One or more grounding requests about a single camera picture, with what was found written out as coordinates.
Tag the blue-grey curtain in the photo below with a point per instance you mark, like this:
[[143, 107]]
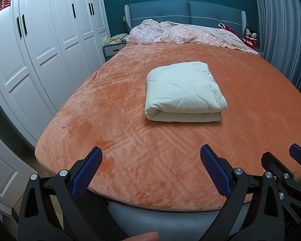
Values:
[[279, 30]]

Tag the orange plush bed blanket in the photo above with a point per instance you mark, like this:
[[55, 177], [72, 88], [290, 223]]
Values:
[[156, 165]]

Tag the clutter on nightstand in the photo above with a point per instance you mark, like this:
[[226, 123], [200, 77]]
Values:
[[115, 40]]

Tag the grey nightstand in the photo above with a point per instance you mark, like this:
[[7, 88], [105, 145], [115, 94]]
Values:
[[110, 50]]

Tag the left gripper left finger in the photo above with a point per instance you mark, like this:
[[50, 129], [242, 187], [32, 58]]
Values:
[[61, 207]]

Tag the pink embroidered quilt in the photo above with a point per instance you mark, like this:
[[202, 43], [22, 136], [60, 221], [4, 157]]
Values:
[[151, 31]]

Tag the grey bed frame footboard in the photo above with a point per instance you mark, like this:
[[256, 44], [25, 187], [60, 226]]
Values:
[[135, 221]]

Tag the red cloth on bed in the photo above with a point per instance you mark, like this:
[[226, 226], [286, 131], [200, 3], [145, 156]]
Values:
[[222, 26]]

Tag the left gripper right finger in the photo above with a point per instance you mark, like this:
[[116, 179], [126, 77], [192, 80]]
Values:
[[264, 219]]

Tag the white wardrobe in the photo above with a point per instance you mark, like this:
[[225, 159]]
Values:
[[48, 49]]

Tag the teal upholstered headboard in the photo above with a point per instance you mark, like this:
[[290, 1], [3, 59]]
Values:
[[186, 12]]

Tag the person's right hand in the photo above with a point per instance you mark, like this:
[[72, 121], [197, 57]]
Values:
[[149, 236]]

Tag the cream quilted jacket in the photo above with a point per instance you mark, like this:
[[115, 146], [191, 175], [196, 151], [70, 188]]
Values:
[[183, 92]]

